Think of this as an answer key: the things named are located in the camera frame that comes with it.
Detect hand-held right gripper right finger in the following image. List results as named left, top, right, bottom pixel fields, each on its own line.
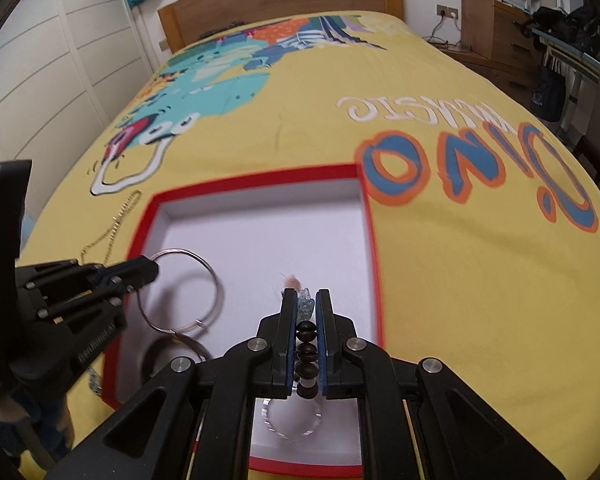
left=315, top=288, right=566, bottom=480

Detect blue crystal bracelet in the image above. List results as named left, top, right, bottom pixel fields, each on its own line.
left=279, top=274, right=329, bottom=392

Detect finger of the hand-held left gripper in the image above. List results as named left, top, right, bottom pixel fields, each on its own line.
left=16, top=255, right=160, bottom=302
left=35, top=283, right=137, bottom=327

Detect wooden dresser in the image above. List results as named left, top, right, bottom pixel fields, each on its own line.
left=460, top=0, right=542, bottom=92

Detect black cables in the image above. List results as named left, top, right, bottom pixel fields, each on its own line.
left=424, top=15, right=462, bottom=47

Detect gold chain necklace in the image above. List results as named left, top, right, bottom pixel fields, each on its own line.
left=77, top=190, right=144, bottom=267

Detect yellow printed blanket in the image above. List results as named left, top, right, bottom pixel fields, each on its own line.
left=17, top=10, right=600, bottom=480

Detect dark beaded bracelet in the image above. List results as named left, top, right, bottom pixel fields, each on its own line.
left=292, top=320, right=319, bottom=402

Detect dark bag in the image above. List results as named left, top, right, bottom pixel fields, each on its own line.
left=522, top=5, right=600, bottom=61

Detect clear bangle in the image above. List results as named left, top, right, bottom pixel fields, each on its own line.
left=261, top=395, right=326, bottom=442

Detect red jewelry box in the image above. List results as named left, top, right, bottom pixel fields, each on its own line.
left=101, top=162, right=384, bottom=473

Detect white wardrobe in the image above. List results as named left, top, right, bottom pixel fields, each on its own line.
left=0, top=0, right=167, bottom=171

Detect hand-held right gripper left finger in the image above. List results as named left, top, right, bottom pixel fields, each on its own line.
left=50, top=288, right=301, bottom=480

